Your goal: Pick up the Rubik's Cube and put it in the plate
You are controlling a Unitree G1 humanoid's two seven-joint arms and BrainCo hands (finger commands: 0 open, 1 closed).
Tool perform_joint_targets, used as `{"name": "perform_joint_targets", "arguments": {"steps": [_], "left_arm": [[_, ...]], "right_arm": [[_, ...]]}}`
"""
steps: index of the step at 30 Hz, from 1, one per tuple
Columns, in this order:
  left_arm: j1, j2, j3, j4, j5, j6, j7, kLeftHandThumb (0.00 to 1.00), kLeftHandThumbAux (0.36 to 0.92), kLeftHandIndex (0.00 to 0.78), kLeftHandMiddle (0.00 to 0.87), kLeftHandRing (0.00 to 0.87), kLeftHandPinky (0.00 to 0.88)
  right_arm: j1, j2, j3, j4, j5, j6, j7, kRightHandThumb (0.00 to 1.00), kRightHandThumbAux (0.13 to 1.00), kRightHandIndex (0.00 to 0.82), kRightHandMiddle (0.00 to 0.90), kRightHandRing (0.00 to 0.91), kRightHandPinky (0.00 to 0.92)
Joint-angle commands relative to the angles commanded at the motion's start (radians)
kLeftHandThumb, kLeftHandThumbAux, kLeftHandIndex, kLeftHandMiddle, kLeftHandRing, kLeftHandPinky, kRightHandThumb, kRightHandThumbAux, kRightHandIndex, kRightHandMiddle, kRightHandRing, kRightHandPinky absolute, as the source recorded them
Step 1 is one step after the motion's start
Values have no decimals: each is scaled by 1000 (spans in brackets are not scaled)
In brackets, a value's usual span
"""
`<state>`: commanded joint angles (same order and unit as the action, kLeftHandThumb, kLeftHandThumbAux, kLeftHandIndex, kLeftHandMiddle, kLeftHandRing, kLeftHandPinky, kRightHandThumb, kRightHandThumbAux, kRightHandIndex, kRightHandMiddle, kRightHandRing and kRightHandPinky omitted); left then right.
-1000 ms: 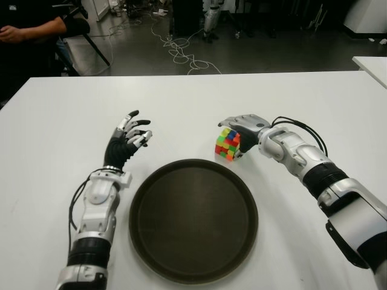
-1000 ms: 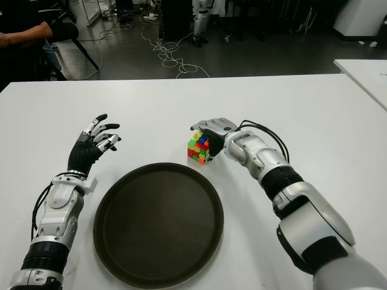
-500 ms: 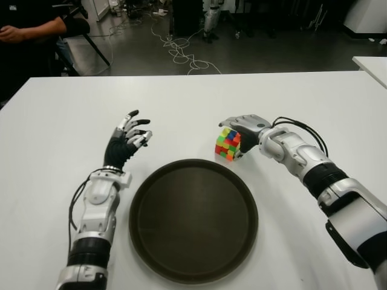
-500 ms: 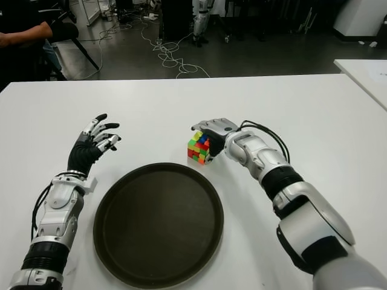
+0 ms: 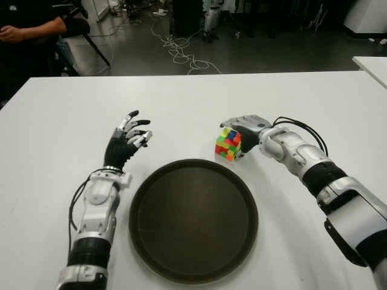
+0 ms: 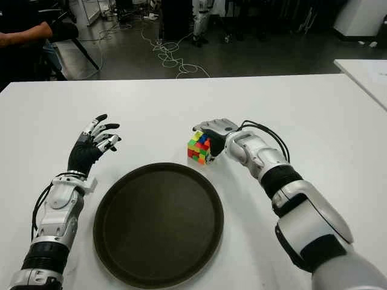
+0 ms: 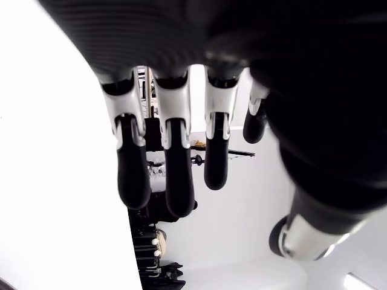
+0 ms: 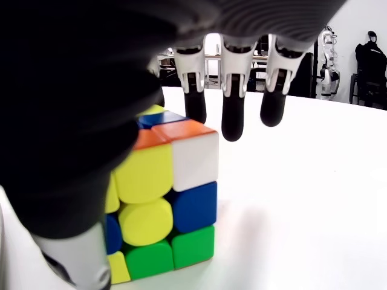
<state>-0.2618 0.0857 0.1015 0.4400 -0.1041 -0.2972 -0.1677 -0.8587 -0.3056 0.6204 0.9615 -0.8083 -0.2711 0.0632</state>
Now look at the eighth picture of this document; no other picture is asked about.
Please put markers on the black jacket seated figure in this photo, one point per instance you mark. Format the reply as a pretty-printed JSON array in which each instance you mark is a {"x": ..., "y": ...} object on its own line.
[{"x": 372, "y": 57}]

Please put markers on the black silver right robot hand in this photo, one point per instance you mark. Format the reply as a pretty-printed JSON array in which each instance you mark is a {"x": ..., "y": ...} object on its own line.
[{"x": 66, "y": 105}]

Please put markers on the multicoloured Rubik's cube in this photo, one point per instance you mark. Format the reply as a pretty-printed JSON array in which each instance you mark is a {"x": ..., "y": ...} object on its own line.
[{"x": 187, "y": 205}]

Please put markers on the black wooden chair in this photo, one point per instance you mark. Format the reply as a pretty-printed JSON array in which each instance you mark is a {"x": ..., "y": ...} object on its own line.
[{"x": 355, "y": 87}]

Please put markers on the white humanoid robot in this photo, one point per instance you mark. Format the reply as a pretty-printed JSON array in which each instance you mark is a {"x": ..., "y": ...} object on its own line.
[{"x": 329, "y": 75}]

